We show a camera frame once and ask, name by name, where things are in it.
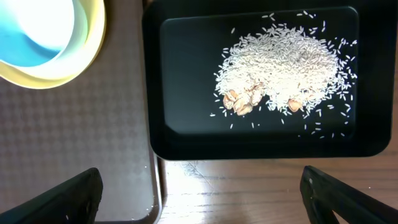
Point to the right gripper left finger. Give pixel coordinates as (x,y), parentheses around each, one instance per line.
(74,201)

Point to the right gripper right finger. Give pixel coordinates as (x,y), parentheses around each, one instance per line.
(325,196)

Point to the food scraps rice pile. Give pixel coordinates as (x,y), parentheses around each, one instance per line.
(291,71)

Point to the light blue bowl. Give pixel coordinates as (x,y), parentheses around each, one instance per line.
(36,32)

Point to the black waste tray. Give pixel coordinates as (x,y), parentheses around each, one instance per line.
(183,41)

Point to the dark brown serving tray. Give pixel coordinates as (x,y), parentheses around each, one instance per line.
(96,120)

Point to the yellow-green round plate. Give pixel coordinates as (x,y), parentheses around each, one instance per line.
(84,44)

